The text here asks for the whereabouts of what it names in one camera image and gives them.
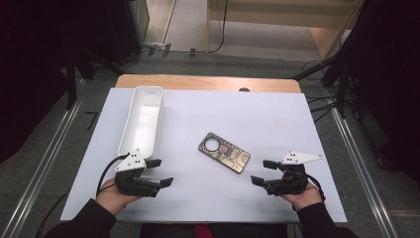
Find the metal rail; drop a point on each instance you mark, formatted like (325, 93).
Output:
(362, 172)
(42, 172)

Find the wooden table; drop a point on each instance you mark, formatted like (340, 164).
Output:
(204, 82)

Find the dark round table grommet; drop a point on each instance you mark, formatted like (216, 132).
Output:
(244, 89)

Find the person's left hand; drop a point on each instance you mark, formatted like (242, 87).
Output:
(112, 198)

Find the person's dark and red clothing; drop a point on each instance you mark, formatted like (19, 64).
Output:
(231, 231)

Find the black stand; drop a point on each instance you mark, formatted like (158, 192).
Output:
(343, 89)
(71, 82)

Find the white table board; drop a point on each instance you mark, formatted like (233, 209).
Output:
(231, 112)

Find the dark curtain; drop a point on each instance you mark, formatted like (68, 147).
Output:
(389, 66)
(29, 66)

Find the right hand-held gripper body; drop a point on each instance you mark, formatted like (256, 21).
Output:
(290, 180)

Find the person's right hand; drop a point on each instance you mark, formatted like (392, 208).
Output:
(303, 198)

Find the black cabinet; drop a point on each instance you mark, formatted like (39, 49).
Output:
(125, 29)

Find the light wooden shelf unit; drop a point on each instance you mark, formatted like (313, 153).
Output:
(264, 10)

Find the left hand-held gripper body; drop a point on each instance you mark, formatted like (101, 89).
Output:
(130, 162)

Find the patterned dark phone case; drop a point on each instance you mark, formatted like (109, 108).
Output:
(231, 156)

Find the white plastic bin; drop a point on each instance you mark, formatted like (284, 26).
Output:
(142, 122)

